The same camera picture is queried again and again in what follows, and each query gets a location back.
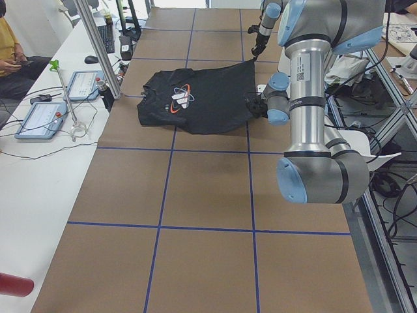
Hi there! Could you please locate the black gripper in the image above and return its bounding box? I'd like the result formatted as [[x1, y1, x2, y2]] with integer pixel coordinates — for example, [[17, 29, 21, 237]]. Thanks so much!
[[251, 33, 269, 61], [246, 96, 268, 118]]

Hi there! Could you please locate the black graphic t-shirt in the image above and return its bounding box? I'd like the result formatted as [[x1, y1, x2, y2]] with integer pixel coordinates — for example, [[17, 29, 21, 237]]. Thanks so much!
[[137, 60, 255, 134]]

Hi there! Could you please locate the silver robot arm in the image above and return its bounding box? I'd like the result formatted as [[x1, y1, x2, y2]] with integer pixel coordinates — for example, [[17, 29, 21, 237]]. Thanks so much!
[[249, 1, 386, 203], [248, 0, 288, 61]]

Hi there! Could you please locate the white plastic chair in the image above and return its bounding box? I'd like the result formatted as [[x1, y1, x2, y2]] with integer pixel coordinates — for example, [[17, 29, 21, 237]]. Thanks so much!
[[324, 127, 401, 171]]

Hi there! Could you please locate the black water bottle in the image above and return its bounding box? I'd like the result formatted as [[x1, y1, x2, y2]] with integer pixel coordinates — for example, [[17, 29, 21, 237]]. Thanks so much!
[[96, 77, 114, 112]]

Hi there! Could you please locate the black keyboard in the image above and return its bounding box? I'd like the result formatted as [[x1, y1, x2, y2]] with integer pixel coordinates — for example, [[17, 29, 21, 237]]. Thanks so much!
[[97, 24, 115, 53]]

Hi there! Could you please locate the black computer mouse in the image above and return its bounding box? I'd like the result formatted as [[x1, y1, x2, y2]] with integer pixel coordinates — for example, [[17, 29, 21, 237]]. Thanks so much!
[[84, 55, 98, 64]]

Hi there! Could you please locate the far teach pendant tablet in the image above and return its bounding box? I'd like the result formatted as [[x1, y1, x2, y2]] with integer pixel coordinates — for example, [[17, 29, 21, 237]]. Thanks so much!
[[67, 70, 104, 102]]

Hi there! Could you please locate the teach pendant tablet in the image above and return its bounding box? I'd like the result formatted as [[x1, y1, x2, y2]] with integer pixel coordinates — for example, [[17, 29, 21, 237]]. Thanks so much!
[[67, 70, 104, 102], [14, 102, 67, 140]]

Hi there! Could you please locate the metal stand green top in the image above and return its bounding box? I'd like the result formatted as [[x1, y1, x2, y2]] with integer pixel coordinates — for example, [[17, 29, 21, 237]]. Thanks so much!
[[49, 59, 87, 143]]

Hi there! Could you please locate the near teach pendant tablet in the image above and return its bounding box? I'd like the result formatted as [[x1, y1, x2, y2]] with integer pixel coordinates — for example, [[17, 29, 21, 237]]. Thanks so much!
[[14, 102, 67, 140]]

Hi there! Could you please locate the person in yellow shirt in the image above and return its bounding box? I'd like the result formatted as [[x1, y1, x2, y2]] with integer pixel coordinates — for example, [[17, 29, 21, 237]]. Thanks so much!
[[1, 1, 51, 100]]

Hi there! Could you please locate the red cylinder bottle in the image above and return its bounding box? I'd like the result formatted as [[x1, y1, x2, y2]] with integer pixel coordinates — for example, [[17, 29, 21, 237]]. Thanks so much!
[[0, 273, 35, 297]]

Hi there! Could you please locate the aluminium frame post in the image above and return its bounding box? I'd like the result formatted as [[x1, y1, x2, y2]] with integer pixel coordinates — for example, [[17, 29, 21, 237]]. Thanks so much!
[[74, 0, 121, 99]]

